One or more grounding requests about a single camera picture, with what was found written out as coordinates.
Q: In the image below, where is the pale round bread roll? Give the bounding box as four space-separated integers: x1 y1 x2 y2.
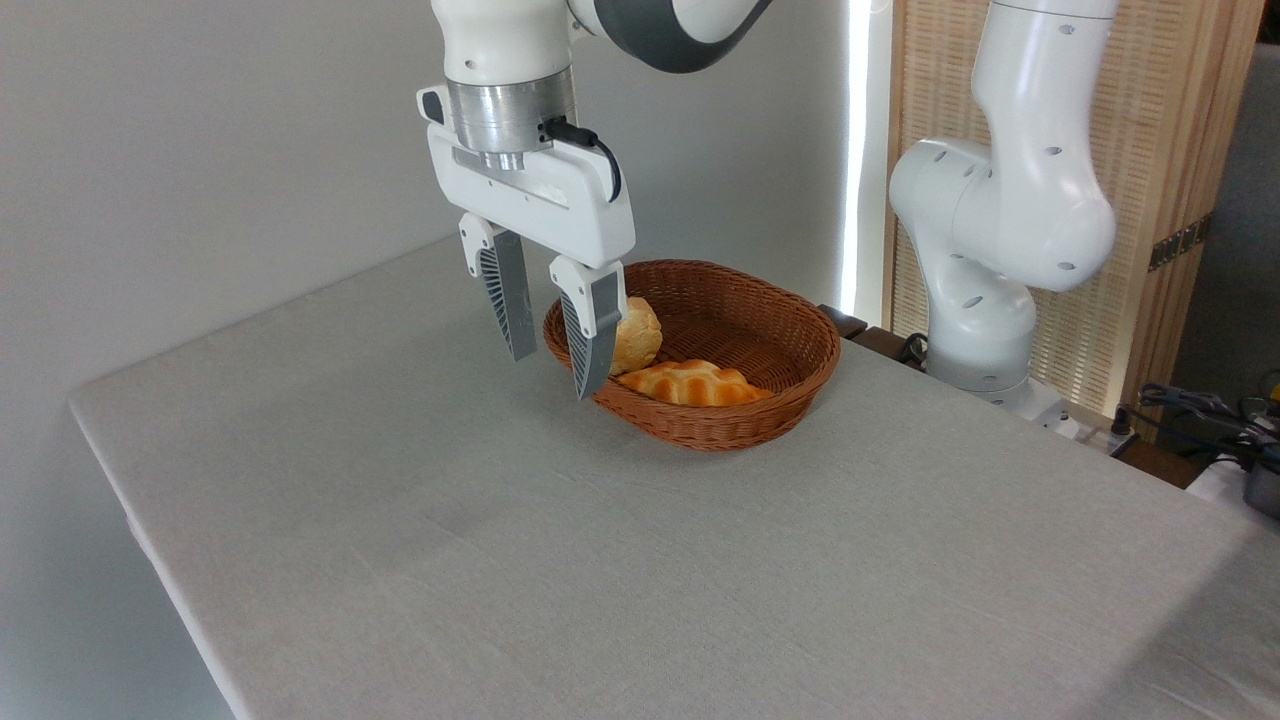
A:
609 296 665 378

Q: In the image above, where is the golden ridged bread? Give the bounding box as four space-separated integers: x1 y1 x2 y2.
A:
616 358 775 409

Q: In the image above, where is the black cable bundle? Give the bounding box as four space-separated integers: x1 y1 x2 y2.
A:
1138 382 1280 473

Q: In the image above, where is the grey tablecloth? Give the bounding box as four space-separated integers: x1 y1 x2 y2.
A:
67 232 1280 720

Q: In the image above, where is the black metal hinge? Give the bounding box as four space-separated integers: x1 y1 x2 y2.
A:
1147 214 1214 273

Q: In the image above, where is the grey metal box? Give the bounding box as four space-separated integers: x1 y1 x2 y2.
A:
1243 464 1280 520

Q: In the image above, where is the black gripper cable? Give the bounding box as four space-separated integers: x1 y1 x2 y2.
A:
541 117 624 204

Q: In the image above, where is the wooden slatted screen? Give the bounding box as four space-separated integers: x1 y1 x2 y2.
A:
884 0 1267 423

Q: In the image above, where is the brown wicker basket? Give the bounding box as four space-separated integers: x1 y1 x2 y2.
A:
543 259 843 453

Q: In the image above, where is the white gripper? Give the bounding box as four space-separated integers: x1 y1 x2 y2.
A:
427 122 638 402

